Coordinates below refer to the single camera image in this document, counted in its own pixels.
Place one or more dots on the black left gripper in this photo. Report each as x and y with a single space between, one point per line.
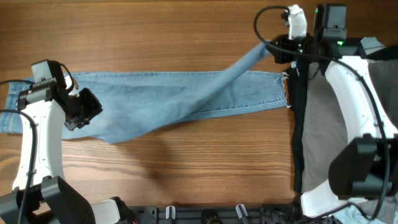
94 109

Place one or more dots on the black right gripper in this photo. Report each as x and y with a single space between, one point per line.
280 56

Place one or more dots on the light blue denim jeans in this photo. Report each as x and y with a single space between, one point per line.
136 103

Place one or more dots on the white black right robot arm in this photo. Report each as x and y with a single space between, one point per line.
366 168

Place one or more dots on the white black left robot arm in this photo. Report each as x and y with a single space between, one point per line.
40 193

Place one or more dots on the black garment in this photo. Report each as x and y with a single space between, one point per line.
298 124

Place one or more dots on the light blue shirt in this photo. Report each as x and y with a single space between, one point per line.
371 45

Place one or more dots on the grey trousers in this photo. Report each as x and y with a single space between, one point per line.
324 131

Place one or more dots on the light blue cloth bottom right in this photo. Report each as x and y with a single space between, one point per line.
352 216

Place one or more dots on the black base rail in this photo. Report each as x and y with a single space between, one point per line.
265 214

